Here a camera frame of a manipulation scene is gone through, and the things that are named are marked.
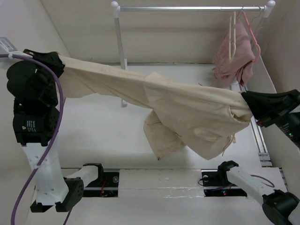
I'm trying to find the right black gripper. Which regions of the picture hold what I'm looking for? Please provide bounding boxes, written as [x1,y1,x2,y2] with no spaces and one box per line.
[244,86,300,145]

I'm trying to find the beige trousers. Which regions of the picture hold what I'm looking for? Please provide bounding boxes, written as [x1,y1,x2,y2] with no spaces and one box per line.
[59,55,253,160]

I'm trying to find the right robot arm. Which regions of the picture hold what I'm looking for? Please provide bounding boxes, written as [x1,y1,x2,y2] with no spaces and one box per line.
[217,90,300,225]

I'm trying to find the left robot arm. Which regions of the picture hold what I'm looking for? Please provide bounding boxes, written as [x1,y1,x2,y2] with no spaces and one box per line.
[7,49,105,213]

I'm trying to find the cream wooden hanger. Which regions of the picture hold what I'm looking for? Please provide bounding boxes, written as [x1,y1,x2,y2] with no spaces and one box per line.
[228,11,236,63]

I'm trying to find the pink plastic hanger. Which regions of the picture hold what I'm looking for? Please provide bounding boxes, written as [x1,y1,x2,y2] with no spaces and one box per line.
[242,11,261,63]

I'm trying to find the pink hanging garment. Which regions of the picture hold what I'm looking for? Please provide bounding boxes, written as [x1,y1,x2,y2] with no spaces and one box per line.
[212,20,255,87]

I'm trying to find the white clothes rack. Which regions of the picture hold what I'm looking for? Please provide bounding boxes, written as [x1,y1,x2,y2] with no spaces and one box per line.
[110,0,276,108]

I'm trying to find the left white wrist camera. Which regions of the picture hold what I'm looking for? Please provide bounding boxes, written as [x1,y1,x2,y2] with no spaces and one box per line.
[0,37,17,54]

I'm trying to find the aluminium rail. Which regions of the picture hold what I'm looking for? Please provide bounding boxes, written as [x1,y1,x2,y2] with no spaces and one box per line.
[250,117,273,167]

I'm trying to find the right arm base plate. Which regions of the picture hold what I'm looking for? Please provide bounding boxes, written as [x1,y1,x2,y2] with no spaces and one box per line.
[198,170,248,197]

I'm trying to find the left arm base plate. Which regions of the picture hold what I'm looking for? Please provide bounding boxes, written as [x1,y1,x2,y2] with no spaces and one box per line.
[83,170,120,198]

